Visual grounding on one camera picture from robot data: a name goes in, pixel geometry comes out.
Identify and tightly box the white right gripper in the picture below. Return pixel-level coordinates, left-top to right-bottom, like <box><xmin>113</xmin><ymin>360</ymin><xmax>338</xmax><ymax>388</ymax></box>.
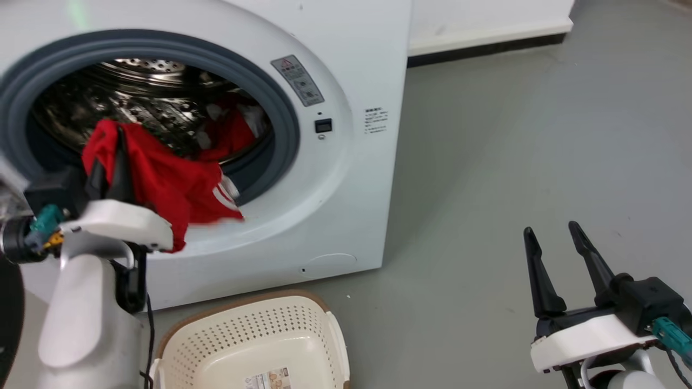
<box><xmin>523</xmin><ymin>220</ymin><xmax>658</xmax><ymax>374</ymax></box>

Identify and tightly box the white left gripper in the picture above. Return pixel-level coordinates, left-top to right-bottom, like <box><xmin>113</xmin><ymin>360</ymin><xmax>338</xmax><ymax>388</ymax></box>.
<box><xmin>59</xmin><ymin>126</ymin><xmax>174</xmax><ymax>252</ymax></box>

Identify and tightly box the red garment with white stripes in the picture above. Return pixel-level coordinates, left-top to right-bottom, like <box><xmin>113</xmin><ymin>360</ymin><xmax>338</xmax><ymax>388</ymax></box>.
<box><xmin>82</xmin><ymin>119</ymin><xmax>245</xmax><ymax>253</ymax></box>

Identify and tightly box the cream perforated laundry basket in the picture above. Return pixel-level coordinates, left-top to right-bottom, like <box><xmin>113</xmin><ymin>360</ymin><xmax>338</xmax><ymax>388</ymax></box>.
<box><xmin>150</xmin><ymin>290</ymin><xmax>352</xmax><ymax>389</ymax></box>

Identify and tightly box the white front-load washing machine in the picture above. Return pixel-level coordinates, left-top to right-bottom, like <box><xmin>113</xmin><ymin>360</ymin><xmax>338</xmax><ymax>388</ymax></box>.
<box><xmin>0</xmin><ymin>0</ymin><xmax>414</xmax><ymax>311</ymax></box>

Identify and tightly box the printed paper basket label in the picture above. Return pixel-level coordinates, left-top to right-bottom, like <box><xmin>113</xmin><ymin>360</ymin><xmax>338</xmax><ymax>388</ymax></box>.
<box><xmin>245</xmin><ymin>367</ymin><xmax>292</xmax><ymax>389</ymax></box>

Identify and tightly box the perforated steel washer drum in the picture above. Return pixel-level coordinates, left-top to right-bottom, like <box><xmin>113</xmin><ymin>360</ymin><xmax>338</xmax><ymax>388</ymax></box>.
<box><xmin>30</xmin><ymin>58</ymin><xmax>274</xmax><ymax>164</ymax></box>

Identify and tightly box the red and white garment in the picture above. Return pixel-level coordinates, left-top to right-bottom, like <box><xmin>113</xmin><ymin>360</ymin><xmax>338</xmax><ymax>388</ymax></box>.
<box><xmin>196</xmin><ymin>93</ymin><xmax>271</xmax><ymax>163</ymax></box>

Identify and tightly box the grey rubber door gasket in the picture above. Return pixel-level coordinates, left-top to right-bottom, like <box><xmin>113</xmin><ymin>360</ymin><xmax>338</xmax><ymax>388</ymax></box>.
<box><xmin>0</xmin><ymin>29</ymin><xmax>301</xmax><ymax>207</ymax></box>

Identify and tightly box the grey warning sticker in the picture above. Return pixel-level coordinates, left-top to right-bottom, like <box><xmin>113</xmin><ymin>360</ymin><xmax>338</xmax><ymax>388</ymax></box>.
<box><xmin>271</xmin><ymin>55</ymin><xmax>325</xmax><ymax>108</ymax></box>

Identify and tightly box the round filter cover panel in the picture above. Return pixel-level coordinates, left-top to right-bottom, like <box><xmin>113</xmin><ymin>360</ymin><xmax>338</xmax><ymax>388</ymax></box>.
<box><xmin>306</xmin><ymin>253</ymin><xmax>358</xmax><ymax>275</ymax></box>

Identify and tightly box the small printed text label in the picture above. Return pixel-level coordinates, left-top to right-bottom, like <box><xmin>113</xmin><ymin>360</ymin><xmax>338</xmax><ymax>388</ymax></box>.
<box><xmin>364</xmin><ymin>108</ymin><xmax>389</xmax><ymax>135</ymax></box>

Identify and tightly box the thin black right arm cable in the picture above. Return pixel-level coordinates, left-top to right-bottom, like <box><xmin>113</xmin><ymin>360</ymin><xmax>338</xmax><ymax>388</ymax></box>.
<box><xmin>663</xmin><ymin>344</ymin><xmax>692</xmax><ymax>389</ymax></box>

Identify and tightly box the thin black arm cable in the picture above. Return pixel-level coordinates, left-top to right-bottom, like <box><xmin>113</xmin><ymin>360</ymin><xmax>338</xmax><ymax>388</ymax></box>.
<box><xmin>139</xmin><ymin>292</ymin><xmax>156</xmax><ymax>389</ymax></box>
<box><xmin>663</xmin><ymin>344</ymin><xmax>692</xmax><ymax>389</ymax></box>

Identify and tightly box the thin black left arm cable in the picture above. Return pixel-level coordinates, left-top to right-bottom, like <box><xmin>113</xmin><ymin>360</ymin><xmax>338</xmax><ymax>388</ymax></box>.
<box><xmin>139</xmin><ymin>292</ymin><xmax>156</xmax><ymax>389</ymax></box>

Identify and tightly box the white wall baseboard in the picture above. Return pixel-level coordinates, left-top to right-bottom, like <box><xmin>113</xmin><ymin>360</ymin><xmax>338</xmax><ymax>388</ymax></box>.
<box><xmin>408</xmin><ymin>0</ymin><xmax>575</xmax><ymax>68</ymax></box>

